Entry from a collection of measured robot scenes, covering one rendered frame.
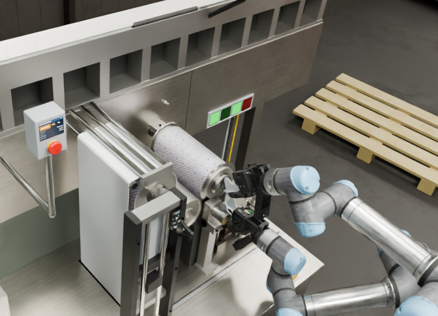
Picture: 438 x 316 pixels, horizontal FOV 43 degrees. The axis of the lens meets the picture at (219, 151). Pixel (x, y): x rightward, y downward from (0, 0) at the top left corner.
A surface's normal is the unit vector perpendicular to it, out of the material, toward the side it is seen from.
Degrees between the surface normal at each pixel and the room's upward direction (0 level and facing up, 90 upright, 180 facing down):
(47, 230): 90
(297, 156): 0
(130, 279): 90
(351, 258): 0
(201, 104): 90
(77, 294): 0
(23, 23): 90
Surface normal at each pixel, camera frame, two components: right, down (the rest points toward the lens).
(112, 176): -0.72, 0.36
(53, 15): 0.77, 0.47
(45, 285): 0.14, -0.77
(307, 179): 0.62, -0.09
